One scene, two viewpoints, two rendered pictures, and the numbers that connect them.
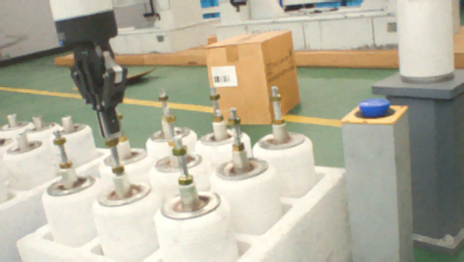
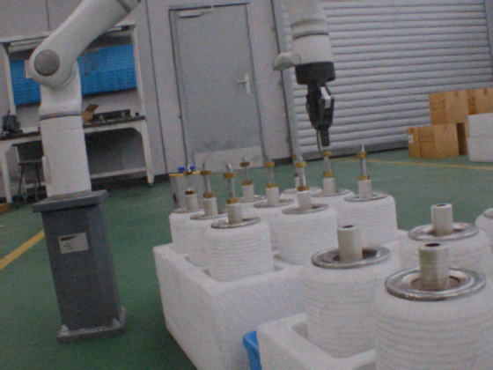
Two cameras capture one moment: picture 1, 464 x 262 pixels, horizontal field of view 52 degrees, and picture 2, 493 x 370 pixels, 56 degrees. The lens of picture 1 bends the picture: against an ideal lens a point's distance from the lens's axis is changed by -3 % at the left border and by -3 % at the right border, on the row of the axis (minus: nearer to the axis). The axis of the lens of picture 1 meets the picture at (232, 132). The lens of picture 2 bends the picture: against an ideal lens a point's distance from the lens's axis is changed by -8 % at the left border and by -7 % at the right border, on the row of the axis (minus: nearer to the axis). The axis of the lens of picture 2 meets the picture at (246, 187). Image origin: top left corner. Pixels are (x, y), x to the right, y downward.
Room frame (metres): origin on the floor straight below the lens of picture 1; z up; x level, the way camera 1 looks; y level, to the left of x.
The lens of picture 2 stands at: (1.49, 0.53, 0.37)
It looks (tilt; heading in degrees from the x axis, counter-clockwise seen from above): 6 degrees down; 213
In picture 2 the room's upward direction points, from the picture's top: 7 degrees counter-clockwise
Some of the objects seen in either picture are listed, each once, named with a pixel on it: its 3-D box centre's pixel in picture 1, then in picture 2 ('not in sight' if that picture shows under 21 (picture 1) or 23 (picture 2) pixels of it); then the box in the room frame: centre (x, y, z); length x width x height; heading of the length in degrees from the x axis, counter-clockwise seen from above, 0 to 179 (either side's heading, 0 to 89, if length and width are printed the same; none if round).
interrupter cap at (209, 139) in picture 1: (221, 138); (211, 215); (0.82, 0.02, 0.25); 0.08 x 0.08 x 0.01
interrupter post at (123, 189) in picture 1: (122, 185); (329, 187); (0.63, 0.16, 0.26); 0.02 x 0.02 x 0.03
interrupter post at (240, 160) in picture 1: (240, 160); (248, 193); (0.65, 0.00, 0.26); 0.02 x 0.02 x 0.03
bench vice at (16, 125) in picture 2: not in sight; (11, 123); (-1.40, -4.13, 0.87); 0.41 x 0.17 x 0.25; 42
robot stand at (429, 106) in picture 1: (430, 157); (82, 263); (0.82, -0.35, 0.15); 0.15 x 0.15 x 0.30; 42
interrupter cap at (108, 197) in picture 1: (124, 194); (330, 194); (0.63, 0.16, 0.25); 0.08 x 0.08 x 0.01
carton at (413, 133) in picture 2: not in sight; (425, 140); (-3.54, -0.50, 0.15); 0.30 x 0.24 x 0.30; 131
